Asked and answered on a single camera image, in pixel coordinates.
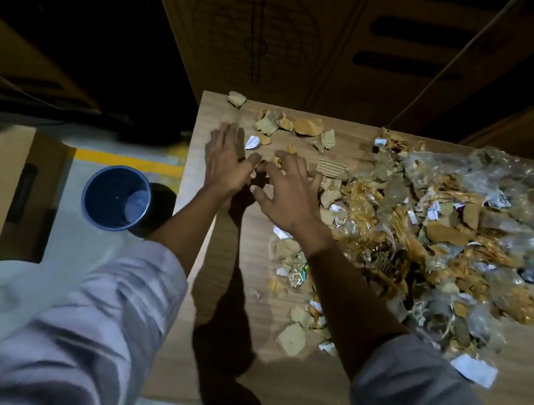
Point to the person's right hand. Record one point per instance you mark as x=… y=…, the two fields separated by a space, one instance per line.
x=292 y=201

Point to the person's left hand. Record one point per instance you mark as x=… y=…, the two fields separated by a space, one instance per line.
x=225 y=166

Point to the person's left thumb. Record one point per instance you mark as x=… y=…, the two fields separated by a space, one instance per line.
x=251 y=165

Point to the person's right little finger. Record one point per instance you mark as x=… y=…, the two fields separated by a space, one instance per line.
x=316 y=191

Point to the person's right middle finger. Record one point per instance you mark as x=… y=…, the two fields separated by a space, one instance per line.
x=284 y=161

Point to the person's right thumb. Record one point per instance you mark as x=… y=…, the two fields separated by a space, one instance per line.
x=261 y=196

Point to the person's left forearm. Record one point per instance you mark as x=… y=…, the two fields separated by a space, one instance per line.
x=96 y=304

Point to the person's right forearm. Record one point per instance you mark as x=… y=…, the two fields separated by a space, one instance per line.
x=387 y=368

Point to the corrugated cardboard scrap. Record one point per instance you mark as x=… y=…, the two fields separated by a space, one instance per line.
x=332 y=167

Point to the curled brown cardboard scrap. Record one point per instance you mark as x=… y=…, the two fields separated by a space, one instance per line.
x=236 y=99

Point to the large printed cardboard box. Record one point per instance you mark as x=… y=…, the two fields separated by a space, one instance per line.
x=331 y=39

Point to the pile of mixed waste scraps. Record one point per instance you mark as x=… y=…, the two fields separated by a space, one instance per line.
x=442 y=236

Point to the blue plastic bucket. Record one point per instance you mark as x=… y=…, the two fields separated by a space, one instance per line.
x=115 y=197

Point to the flat tan cardboard scrap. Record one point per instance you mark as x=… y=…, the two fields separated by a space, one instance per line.
x=292 y=339

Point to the white torn paper scrap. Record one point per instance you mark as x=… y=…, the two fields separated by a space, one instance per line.
x=474 y=369

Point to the dark flat cardboard box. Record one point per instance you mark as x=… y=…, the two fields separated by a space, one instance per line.
x=23 y=58

